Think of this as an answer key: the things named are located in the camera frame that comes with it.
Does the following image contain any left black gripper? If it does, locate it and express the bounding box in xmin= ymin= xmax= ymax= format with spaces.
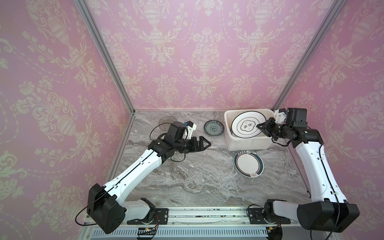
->
xmin=173 ymin=134 xmax=212 ymax=153

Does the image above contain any white clover emblem plate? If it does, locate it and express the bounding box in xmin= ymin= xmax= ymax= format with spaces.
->
xmin=231 ymin=111 xmax=266 ymax=139

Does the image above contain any white plastic bin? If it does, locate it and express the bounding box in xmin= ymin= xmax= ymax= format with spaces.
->
xmin=224 ymin=109 xmax=275 ymax=151

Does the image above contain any green rim Hao Wei plate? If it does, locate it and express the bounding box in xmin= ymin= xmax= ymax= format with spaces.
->
xmin=229 ymin=127 xmax=237 ymax=137

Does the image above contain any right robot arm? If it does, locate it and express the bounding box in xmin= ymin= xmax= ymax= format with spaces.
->
xmin=257 ymin=108 xmax=360 ymax=234

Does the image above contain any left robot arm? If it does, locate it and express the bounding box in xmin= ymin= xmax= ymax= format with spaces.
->
xmin=86 ymin=121 xmax=212 ymax=234

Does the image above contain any small blue patterned plate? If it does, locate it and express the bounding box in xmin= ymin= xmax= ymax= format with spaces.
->
xmin=204 ymin=120 xmax=224 ymax=136

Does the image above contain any smoky grey glass plate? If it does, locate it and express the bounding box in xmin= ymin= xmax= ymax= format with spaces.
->
xmin=158 ymin=116 xmax=177 ymax=132

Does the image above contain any green red rim plate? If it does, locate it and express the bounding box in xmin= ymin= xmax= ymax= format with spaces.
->
xmin=234 ymin=151 xmax=265 ymax=178

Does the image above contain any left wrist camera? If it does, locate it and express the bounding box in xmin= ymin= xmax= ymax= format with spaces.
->
xmin=183 ymin=121 xmax=197 ymax=140

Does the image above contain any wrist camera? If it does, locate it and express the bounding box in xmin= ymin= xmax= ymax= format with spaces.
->
xmin=274 ymin=108 xmax=287 ymax=124
xmin=183 ymin=121 xmax=197 ymax=140

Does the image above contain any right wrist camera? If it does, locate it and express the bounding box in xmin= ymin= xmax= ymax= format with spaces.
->
xmin=274 ymin=108 xmax=287 ymax=124

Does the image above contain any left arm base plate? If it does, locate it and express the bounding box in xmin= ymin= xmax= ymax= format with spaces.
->
xmin=127 ymin=208 xmax=169 ymax=225

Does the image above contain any aluminium mounting rail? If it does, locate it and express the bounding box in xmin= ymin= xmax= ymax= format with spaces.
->
xmin=83 ymin=205 xmax=337 ymax=228

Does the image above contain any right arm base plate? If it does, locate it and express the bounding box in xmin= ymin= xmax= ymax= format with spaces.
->
xmin=246 ymin=206 xmax=291 ymax=225

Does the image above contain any right aluminium corner post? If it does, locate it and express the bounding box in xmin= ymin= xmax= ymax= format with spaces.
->
xmin=272 ymin=0 xmax=347 ymax=111

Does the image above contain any aluminium corner post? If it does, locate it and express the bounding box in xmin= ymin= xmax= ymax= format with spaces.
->
xmin=74 ymin=0 xmax=135 ymax=115
xmin=272 ymin=0 xmax=347 ymax=111

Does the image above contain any left aluminium corner post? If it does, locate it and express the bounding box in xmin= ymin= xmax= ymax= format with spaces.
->
xmin=74 ymin=0 xmax=135 ymax=115

